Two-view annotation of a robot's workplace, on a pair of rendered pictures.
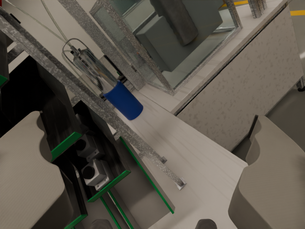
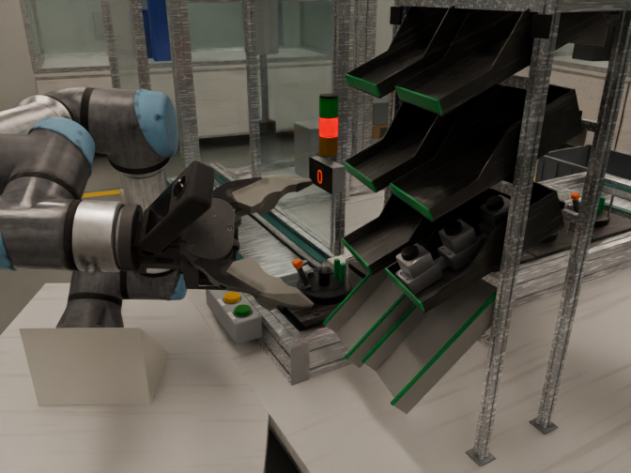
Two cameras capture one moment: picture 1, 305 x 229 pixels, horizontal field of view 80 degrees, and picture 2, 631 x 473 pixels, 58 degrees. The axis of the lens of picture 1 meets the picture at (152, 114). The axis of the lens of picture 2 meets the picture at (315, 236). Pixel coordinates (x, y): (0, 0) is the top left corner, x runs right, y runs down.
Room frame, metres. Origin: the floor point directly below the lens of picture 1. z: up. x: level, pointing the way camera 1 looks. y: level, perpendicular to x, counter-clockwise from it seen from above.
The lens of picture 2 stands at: (-0.12, -0.51, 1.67)
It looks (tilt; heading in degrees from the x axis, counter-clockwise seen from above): 24 degrees down; 66
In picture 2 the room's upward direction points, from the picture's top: straight up
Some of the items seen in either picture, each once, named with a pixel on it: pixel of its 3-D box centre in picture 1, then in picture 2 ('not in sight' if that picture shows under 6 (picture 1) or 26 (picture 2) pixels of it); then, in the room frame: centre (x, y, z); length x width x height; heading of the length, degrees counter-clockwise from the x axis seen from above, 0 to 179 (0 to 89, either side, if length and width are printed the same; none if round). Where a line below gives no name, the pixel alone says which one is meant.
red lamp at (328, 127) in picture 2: not in sight; (328, 126); (0.52, 0.82, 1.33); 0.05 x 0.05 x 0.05
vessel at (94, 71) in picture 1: (90, 66); not in sight; (1.26, 0.09, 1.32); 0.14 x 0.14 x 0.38
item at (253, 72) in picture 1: (219, 88); not in sight; (1.33, -0.62, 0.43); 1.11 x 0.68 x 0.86; 94
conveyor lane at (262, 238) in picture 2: not in sight; (282, 263); (0.42, 0.92, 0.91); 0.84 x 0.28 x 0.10; 94
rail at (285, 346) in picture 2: not in sight; (229, 278); (0.25, 0.89, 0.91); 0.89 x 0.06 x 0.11; 94
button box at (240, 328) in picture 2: not in sight; (232, 310); (0.20, 0.69, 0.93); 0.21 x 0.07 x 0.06; 94
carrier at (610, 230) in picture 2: not in sight; (588, 206); (1.41, 0.70, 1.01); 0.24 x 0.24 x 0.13; 4
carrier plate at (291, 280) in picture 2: not in sight; (324, 293); (0.42, 0.62, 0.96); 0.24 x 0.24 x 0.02; 4
